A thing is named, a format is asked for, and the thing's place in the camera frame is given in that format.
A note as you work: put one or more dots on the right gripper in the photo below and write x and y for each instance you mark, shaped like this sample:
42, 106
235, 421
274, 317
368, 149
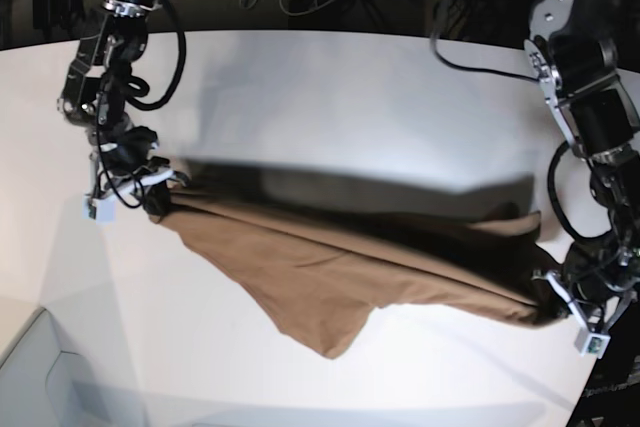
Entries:
122, 165

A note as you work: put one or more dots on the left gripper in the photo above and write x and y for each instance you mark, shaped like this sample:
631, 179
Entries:
593, 286

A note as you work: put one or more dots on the brown t-shirt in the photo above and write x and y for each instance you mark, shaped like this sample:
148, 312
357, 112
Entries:
318, 275

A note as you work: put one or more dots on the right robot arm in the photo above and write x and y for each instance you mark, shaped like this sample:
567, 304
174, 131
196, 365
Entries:
99, 86

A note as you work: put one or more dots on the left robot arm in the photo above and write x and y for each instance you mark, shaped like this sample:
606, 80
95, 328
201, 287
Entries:
573, 55

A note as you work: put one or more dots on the white box at table corner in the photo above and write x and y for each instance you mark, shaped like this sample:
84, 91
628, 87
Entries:
41, 382

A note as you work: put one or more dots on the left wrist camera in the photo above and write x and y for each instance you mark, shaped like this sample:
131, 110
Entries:
593, 343

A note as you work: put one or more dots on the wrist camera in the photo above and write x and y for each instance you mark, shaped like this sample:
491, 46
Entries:
98, 210
593, 343

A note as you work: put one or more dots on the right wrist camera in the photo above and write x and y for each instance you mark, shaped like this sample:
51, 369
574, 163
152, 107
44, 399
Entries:
98, 210

